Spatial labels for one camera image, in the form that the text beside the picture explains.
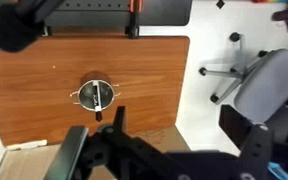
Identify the black box on floor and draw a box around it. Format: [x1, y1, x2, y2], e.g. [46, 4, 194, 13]
[218, 104, 253, 151]

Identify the steel cup with wire handles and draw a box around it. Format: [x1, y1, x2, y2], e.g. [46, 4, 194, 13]
[69, 71, 122, 113]

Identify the small blue object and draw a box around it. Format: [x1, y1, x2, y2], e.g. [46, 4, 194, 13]
[267, 161, 288, 180]

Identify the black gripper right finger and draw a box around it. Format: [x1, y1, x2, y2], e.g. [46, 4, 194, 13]
[240, 123, 275, 180]

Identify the white tape strip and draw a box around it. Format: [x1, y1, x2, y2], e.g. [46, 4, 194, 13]
[6, 139, 48, 152]

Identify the white marker with black cap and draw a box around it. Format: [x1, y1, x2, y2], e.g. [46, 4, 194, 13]
[91, 79, 104, 123]

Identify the black perforated breadboard table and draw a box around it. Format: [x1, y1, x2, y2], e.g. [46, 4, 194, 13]
[45, 0, 193, 28]

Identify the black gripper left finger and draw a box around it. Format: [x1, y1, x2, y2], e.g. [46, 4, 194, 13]
[43, 125, 90, 180]

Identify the brown cardboard sheet, orange print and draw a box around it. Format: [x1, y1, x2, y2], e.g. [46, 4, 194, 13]
[0, 125, 192, 180]

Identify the grey office chair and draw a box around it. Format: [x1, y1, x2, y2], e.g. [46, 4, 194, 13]
[198, 31, 288, 125]

